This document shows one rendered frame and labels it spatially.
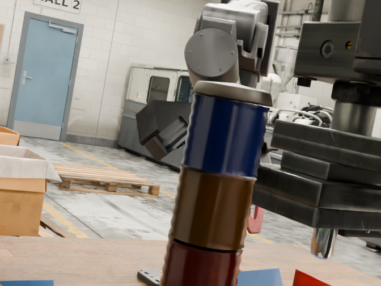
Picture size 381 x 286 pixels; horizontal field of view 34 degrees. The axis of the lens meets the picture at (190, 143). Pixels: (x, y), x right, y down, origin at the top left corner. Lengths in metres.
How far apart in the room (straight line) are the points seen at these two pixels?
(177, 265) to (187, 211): 0.03
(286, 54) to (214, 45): 8.42
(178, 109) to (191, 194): 0.40
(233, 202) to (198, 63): 0.38
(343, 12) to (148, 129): 0.25
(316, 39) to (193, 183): 0.30
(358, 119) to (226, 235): 0.29
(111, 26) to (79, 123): 1.92
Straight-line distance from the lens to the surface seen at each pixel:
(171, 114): 0.68
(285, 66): 9.07
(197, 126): 0.29
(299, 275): 0.99
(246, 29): 0.76
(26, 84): 11.60
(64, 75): 11.79
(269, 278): 0.70
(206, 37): 0.67
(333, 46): 0.56
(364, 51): 0.50
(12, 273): 0.94
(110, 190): 7.02
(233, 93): 0.28
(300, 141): 0.57
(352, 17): 0.56
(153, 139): 0.67
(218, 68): 0.66
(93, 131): 12.09
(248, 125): 0.29
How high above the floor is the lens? 1.19
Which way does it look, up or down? 4 degrees down
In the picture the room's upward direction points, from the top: 10 degrees clockwise
